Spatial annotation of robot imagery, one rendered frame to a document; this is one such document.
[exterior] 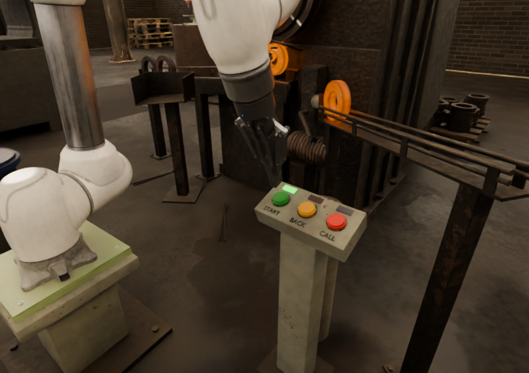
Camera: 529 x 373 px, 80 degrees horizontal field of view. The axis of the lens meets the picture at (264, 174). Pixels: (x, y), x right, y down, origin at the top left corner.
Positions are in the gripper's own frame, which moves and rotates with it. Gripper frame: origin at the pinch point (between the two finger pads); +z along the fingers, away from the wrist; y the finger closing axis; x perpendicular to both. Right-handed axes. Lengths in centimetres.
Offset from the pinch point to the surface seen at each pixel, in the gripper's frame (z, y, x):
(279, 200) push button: 8.0, -0.3, 1.2
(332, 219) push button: 8.1, -14.2, 0.3
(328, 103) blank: 20, 20, -57
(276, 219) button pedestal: 9.4, -2.5, 5.6
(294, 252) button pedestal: 17.9, -6.7, 7.1
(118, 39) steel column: 135, 711, -309
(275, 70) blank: 19, 58, -73
